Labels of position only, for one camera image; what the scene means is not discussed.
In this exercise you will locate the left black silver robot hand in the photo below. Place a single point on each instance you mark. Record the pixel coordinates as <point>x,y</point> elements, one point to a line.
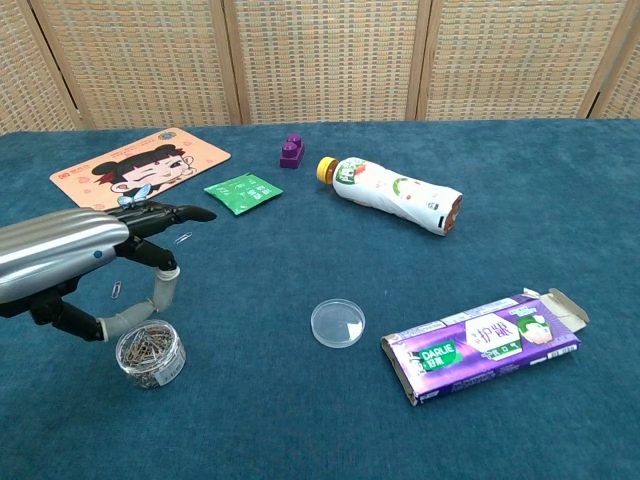
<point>55,250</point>

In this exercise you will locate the clear jar of paperclips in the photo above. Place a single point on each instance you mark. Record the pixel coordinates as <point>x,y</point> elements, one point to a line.
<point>150,357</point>

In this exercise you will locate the clear round plastic lid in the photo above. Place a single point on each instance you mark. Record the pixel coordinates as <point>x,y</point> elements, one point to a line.
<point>337,322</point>

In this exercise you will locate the metal paper clip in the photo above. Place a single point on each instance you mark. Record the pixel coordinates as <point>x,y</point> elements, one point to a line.
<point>116,289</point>
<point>183,238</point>

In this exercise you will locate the orange cartoon girl mouse pad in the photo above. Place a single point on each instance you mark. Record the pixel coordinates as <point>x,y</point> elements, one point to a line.
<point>150,165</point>

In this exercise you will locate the green sachet packet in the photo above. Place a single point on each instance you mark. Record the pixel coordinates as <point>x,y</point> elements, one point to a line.
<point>242,192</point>

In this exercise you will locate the blue felt table cover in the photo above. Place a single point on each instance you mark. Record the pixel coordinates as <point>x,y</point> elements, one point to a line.
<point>300,260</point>

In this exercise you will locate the purple toy building block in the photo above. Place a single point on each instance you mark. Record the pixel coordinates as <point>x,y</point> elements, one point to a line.
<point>291,152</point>

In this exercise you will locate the woven wooden folding screen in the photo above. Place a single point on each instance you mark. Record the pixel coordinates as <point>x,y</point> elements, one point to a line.
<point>325,60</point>

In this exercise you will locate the white-label bottle with yellow cap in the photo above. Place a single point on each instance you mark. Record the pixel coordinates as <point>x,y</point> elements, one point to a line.
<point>390,192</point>

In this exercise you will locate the purple toothpaste box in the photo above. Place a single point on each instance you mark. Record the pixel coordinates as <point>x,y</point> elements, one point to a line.
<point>475,350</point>

